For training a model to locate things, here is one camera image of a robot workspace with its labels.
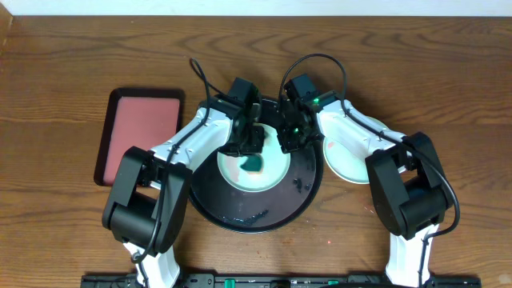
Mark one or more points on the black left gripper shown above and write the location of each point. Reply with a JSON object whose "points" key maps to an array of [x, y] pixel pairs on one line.
{"points": [[243, 145]]}

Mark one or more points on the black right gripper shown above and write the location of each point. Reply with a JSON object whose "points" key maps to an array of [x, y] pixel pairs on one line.
{"points": [[287, 145]]}

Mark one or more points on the green yellow sponge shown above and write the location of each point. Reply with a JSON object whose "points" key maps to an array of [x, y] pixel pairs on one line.
{"points": [[252, 164]]}

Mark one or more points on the green plate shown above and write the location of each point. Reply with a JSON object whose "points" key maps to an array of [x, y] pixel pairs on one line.
{"points": [[275, 166]]}

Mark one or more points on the light blue-green plate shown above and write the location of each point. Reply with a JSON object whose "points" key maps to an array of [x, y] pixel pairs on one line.
{"points": [[344, 160]]}

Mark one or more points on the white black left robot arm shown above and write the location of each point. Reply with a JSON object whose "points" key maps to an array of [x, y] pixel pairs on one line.
{"points": [[146, 206]]}

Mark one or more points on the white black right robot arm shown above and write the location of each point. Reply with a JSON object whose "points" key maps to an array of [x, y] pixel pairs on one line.
{"points": [[409, 189]]}

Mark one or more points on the round black tray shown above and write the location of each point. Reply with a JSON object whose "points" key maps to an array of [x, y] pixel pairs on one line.
{"points": [[245, 212]]}

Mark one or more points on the black rectangular water tray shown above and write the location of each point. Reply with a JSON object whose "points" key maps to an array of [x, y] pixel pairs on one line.
{"points": [[135, 116]]}

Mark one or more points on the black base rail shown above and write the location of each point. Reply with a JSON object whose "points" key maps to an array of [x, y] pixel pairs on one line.
{"points": [[233, 281]]}

